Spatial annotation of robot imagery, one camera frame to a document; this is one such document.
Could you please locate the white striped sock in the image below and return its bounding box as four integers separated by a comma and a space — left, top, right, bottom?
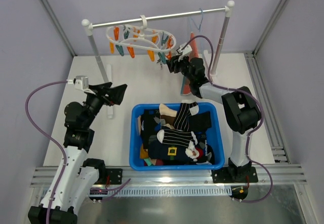
157, 59, 164, 69

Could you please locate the white oval clip hanger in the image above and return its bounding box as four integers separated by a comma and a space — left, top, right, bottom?
106, 15, 177, 56

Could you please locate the black white pinstripe sock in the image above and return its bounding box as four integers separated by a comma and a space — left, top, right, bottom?
173, 101, 199, 131

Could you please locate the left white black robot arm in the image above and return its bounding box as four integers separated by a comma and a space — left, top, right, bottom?
25, 76, 127, 223

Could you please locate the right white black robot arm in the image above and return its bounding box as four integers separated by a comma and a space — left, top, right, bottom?
166, 56, 262, 183

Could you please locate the orange bear towel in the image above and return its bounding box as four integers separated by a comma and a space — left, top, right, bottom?
180, 40, 198, 96

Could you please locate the orange clothes peg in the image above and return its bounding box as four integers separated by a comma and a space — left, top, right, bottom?
147, 50, 155, 62

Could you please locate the beige brown sock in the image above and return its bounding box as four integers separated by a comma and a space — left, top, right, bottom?
159, 104, 177, 125

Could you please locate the white clothes rack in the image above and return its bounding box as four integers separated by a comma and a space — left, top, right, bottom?
81, 0, 235, 120

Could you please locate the blue plastic bin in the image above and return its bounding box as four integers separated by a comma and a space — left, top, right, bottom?
129, 102, 225, 171

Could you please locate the navy santa belt sock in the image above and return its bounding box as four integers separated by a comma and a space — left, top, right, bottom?
148, 143, 215, 165

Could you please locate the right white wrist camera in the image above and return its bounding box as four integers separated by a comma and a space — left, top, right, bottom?
176, 43, 192, 61

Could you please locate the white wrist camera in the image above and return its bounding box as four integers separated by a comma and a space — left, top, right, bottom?
176, 43, 192, 61
66, 75, 95, 94

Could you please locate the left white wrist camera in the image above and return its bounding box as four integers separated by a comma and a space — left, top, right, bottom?
66, 75, 95, 94

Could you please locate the blue wire hanger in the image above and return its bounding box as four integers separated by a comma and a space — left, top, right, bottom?
187, 8, 210, 59

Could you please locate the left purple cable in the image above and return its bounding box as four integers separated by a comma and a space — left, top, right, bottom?
25, 80, 132, 224

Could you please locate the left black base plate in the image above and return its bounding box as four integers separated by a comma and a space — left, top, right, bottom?
100, 168, 123, 185

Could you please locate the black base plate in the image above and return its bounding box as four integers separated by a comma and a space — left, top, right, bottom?
211, 167, 259, 184
100, 168, 123, 185

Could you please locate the aluminium rail frame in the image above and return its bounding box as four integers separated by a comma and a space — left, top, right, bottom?
30, 52, 308, 197

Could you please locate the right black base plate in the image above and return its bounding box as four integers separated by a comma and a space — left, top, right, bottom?
211, 167, 259, 184

